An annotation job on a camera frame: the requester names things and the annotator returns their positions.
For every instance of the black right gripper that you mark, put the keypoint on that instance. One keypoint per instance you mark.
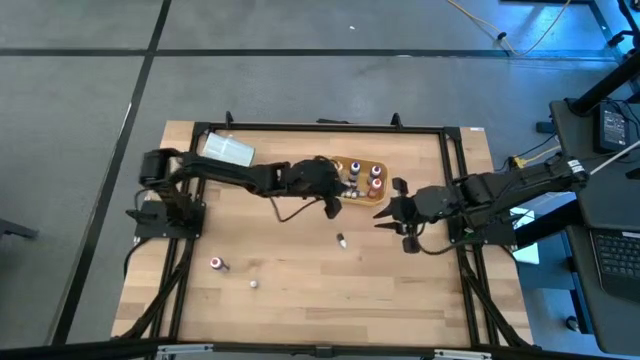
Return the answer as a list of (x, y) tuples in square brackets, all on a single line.
[(427, 205)]

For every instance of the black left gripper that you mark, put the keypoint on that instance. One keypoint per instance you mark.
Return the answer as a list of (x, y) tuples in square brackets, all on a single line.
[(315, 180)]

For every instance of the large red food coloring bottle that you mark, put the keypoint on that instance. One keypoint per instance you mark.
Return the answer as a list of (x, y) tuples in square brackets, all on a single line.
[(375, 185)]

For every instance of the large blue food coloring bottle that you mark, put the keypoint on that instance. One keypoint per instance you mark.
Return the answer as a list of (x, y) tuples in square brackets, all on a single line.
[(355, 167)]

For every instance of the large purple food coloring bottle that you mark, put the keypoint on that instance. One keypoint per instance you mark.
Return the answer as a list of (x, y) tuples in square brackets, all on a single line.
[(375, 171)]

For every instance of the large pink food coloring bottle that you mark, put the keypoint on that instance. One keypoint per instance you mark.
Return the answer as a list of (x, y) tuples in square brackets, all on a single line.
[(216, 263)]

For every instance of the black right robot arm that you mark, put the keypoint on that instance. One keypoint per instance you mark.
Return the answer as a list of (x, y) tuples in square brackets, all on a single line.
[(525, 182)]

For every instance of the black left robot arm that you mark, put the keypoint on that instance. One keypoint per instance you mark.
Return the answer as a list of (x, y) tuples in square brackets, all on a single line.
[(225, 172)]

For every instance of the yellow plastic bin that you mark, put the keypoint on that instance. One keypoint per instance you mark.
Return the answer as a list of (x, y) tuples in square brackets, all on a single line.
[(365, 162)]

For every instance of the black right diagonal brace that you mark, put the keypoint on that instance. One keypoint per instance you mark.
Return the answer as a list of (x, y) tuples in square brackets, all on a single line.
[(495, 295)]

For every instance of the black diagonal brace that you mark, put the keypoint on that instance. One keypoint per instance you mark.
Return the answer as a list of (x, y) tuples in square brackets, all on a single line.
[(150, 290), (495, 295)]

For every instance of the yellow power plug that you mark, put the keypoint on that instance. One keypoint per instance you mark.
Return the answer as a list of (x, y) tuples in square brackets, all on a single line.
[(517, 163)]

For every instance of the black desk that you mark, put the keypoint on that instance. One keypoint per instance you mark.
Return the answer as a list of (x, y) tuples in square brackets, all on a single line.
[(580, 210)]

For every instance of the black left diagonal brace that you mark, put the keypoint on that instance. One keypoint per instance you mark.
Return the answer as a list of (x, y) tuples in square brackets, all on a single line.
[(150, 290)]

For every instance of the black desk caster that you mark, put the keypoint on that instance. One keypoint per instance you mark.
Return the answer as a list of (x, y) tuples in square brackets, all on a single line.
[(573, 324)]

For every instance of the black laptop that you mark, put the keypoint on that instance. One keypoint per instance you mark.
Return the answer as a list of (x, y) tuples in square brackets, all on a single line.
[(620, 260)]

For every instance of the black power adapter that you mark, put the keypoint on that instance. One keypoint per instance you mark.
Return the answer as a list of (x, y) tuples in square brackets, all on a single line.
[(612, 127)]

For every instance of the black diagonal beam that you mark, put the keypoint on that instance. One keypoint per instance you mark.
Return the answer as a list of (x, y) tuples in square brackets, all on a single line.
[(605, 87)]

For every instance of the black stand foot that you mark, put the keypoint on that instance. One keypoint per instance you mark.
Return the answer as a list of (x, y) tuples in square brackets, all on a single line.
[(17, 230)]

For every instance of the black frame bracket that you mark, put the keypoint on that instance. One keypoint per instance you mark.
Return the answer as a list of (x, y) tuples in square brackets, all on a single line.
[(229, 118), (396, 120)]

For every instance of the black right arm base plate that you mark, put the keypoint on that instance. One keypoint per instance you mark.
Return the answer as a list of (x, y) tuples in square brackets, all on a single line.
[(500, 240)]

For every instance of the black table-level camera box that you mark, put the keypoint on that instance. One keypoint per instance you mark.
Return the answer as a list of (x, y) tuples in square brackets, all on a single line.
[(323, 352)]

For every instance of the silver beam bracket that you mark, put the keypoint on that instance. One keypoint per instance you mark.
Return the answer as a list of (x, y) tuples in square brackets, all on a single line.
[(462, 354), (185, 350)]

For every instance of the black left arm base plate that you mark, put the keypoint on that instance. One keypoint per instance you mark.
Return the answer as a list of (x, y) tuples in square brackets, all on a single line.
[(155, 227)]

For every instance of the black neighbouring rig frame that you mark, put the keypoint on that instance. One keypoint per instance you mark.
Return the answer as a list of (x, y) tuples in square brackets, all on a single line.
[(606, 25)]

